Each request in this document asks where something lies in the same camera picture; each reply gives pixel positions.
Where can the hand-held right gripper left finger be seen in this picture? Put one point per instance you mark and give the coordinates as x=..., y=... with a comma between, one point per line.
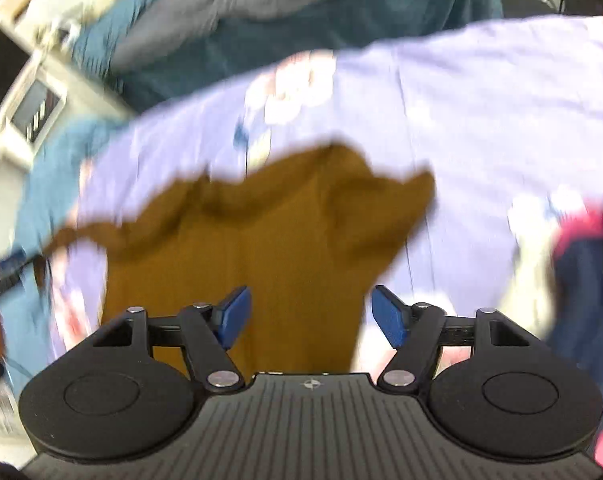
x=236, y=315

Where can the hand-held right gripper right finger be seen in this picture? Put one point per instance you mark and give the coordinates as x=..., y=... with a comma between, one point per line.
x=389, y=320

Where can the navy and pink garment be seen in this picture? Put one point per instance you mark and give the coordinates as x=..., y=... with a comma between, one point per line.
x=586, y=285

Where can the purple floral bedsheet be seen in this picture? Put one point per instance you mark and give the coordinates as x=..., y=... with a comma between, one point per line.
x=456, y=110

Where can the dark grey bed cover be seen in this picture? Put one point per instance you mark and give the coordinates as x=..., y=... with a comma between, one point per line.
x=191, y=15

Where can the white cabinet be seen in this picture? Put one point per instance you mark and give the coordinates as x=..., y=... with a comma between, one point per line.
x=26, y=105

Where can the brown knit garment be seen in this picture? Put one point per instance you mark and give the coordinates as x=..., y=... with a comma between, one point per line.
x=281, y=240

